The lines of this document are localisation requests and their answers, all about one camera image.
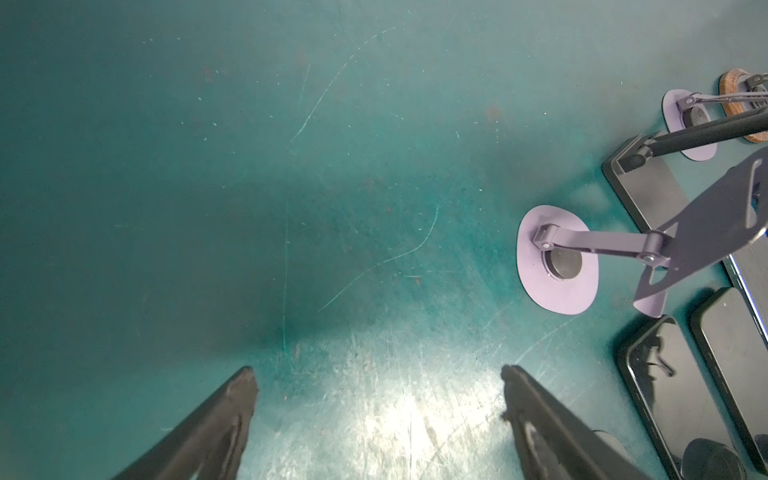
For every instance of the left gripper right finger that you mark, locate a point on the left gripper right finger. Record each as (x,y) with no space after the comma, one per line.
(550,441)

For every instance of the black smartphone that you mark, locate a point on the black smartphone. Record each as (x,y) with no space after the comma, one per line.
(663,377)
(736,356)
(747,271)

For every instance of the brown round phone stand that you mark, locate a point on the brown round phone stand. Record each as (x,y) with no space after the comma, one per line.
(737,81)

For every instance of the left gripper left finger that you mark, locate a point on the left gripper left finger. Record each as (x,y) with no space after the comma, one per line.
(209,443)

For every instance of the green table mat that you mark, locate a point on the green table mat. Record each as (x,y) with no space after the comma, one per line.
(328,192)

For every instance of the black square phone stand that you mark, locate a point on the black square phone stand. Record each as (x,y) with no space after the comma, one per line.
(642,180)

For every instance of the lilac phone stand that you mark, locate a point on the lilac phone stand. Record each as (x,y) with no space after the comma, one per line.
(697,122)

